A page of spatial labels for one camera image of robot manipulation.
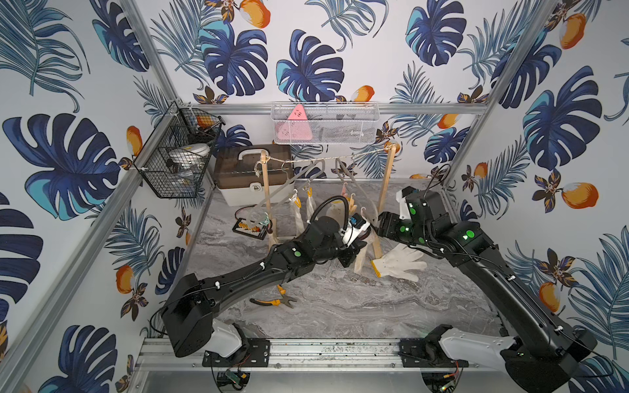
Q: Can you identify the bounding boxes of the beige glove yellow cuff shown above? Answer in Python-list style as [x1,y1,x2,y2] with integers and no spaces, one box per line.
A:
[326,196,349,229]

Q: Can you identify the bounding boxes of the white glove yellow cuff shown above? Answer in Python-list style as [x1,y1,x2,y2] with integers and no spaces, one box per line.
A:
[289,189,305,235]

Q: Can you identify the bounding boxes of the wooden drying rack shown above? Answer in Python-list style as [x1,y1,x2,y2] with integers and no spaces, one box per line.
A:
[255,141,399,261]

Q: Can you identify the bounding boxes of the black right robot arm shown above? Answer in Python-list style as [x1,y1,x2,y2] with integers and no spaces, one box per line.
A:
[378,187,597,392]

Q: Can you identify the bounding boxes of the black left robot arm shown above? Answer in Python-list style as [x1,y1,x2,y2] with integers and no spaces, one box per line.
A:
[160,214,370,360]

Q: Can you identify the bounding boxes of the small black tablet device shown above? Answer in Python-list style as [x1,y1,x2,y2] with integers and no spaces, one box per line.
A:
[232,218,273,240]

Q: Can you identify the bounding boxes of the pink triangular card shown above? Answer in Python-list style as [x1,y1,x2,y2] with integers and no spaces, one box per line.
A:
[276,104,313,143]

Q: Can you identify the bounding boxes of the brown lidded storage box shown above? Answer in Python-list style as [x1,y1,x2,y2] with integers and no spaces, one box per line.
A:
[214,144,294,207]

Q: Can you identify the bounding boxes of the white object in basket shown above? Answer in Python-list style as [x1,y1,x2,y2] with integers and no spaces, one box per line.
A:
[167,143,211,168]

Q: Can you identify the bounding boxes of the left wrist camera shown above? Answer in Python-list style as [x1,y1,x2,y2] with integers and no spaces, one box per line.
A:
[342,213,370,247]

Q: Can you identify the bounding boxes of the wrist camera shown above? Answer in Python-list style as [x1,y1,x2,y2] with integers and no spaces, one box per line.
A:
[342,213,370,247]
[396,190,411,220]

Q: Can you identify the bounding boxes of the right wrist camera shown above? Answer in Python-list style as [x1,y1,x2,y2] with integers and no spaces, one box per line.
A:
[396,190,411,220]

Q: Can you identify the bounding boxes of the yellow handled pliers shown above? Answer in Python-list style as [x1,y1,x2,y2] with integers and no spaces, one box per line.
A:
[249,285,297,308]

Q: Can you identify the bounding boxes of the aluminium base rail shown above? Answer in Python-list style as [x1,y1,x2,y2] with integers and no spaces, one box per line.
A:
[136,333,514,373]

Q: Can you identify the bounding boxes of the clear mesh wall tray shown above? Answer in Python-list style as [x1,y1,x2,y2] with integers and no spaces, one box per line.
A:
[270,103,380,145]

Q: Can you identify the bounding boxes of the black wire basket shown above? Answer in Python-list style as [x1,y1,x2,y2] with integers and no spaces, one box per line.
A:
[133,103,225,199]

